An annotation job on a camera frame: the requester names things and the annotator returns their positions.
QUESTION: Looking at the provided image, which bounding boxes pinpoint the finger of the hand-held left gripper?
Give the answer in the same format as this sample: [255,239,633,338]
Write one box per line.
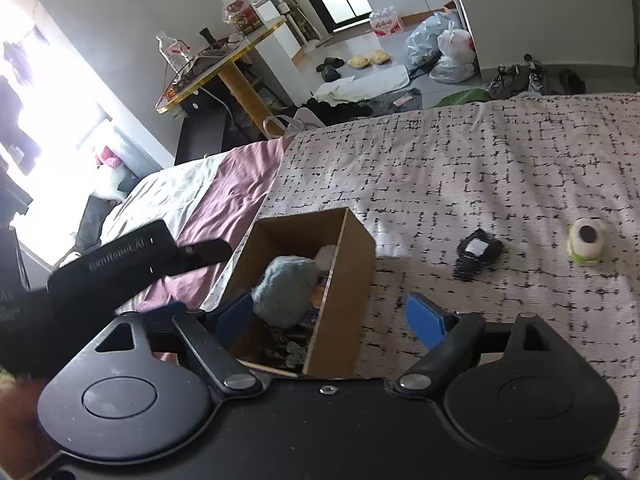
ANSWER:
[179,238,235,269]

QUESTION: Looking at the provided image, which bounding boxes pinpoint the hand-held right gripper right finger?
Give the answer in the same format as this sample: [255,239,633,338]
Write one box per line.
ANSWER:
[392,294,556,397]

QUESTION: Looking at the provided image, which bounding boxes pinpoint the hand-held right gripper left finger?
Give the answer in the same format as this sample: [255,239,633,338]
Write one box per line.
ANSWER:
[85,292,264,397]

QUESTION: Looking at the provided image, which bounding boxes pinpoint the light blue plush toy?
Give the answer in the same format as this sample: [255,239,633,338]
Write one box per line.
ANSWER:
[251,255,324,329]

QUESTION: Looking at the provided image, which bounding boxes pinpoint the dark wrapper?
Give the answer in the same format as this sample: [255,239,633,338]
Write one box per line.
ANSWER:
[269,326,315,367]

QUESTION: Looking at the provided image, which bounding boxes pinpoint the black fabric pouch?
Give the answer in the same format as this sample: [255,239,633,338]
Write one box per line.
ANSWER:
[453,228,504,281]

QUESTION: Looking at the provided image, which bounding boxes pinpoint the blue snack packet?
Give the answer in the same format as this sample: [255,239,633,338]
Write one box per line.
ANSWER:
[311,274,332,312]

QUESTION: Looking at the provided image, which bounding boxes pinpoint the brown cardboard box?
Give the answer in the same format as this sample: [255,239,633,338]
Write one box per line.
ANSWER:
[202,207,377,379]

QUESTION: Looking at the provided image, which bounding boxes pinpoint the white green eye plush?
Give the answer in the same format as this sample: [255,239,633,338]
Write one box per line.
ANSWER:
[566,217,607,265]

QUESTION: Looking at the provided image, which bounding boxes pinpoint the pink bed sheet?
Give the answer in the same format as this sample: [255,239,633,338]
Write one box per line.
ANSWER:
[119,136,294,367]

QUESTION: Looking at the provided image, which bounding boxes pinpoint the white bed sheet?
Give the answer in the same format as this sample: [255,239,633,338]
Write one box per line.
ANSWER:
[101,151,232,262]

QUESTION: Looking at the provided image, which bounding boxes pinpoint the pink cloth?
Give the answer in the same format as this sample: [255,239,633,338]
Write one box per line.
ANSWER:
[97,144,124,169]

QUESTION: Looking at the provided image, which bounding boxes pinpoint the black low cabinet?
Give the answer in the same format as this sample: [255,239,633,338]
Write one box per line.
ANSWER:
[174,104,237,167]

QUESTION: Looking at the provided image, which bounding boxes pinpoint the white black patterned blanket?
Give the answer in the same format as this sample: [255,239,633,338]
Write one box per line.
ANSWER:
[200,92,640,478]

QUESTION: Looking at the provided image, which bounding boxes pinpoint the round table with yellow leg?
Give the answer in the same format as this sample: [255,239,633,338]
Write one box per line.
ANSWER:
[155,14,289,139]

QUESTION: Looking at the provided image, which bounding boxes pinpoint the dark clothes at window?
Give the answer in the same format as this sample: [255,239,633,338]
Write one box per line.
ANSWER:
[0,24,47,173]

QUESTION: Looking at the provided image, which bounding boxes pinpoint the black clothes pile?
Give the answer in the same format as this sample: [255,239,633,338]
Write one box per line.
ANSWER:
[294,96,374,126]

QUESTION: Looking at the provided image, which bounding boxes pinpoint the clear water bottle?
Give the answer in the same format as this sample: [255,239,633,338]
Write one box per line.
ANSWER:
[156,32,189,74]

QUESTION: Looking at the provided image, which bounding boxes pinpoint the black slippers pair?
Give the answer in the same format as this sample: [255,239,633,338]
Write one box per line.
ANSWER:
[315,57,346,84]

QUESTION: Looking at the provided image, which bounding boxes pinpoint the white floor mat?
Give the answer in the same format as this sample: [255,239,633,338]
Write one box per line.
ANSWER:
[312,64,410,102]

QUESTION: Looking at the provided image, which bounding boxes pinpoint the red snack package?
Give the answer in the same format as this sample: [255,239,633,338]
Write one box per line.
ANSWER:
[223,0,267,37]

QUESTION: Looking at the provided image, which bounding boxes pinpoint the yellow slippers pair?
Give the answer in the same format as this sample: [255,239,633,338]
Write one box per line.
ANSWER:
[346,49,392,69]

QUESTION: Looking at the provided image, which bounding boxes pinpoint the clear plastic bag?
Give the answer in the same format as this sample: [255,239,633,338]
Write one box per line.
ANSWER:
[428,57,476,84]

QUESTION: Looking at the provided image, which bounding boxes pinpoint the grey sneakers pair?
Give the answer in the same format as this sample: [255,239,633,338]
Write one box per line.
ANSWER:
[486,53,547,100]

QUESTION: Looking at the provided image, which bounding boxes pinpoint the white plastic bag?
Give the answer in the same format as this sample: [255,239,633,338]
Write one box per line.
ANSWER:
[437,27,476,61]

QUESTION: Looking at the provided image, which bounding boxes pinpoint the black shoe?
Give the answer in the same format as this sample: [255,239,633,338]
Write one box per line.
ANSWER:
[558,68,587,95]

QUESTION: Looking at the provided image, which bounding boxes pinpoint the white plastic bags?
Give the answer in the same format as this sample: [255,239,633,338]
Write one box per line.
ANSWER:
[403,11,459,66]

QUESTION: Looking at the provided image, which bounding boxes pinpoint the pack of water bottles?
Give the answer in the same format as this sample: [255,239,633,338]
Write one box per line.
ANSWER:
[368,5,405,37]

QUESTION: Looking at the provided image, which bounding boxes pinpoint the white bag handles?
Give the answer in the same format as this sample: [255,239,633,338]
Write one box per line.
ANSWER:
[262,107,322,139]

